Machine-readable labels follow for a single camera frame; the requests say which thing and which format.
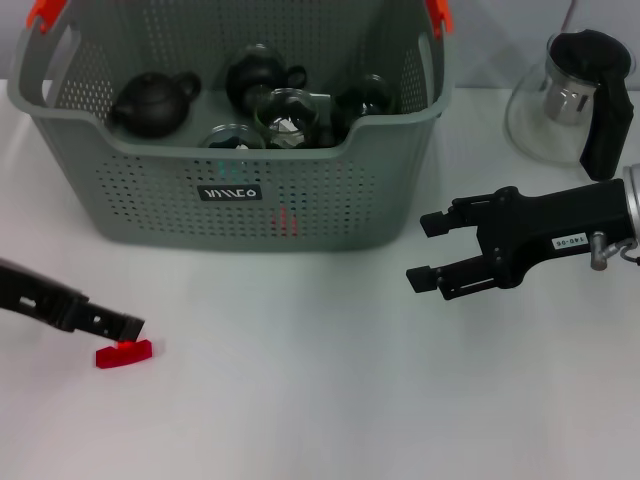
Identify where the orange bin handle clip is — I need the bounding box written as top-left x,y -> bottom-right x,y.
427,0 -> 456,39
27,0 -> 69,29

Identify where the glass pitcher with black handle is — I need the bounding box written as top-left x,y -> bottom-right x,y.
504,28 -> 635,184

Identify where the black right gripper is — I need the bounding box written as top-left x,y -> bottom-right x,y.
405,179 -> 632,301

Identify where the dark clay teapot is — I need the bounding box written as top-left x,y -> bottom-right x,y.
108,70 -> 203,139

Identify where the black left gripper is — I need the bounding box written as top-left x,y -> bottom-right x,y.
0,257 -> 147,345

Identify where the grey perforated plastic storage bin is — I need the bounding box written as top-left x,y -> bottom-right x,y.
7,0 -> 457,253

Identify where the red sloped toy brick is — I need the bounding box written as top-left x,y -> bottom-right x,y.
272,205 -> 301,237

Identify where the dark red long toy brick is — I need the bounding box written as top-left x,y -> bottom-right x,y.
94,338 -> 154,370

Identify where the right gripper cable with plug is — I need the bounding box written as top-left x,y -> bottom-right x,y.
589,230 -> 640,271

